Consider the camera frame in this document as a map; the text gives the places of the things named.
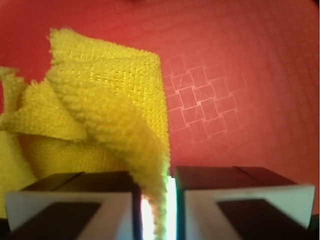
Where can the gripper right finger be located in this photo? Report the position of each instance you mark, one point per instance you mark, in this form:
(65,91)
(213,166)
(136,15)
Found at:
(242,203)

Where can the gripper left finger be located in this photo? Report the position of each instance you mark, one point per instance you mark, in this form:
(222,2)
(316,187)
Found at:
(76,206)

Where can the yellow cloth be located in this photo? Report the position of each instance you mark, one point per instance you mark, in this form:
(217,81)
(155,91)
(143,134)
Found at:
(100,108)

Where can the red plastic tray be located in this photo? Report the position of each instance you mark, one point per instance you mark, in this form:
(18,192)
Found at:
(241,77)

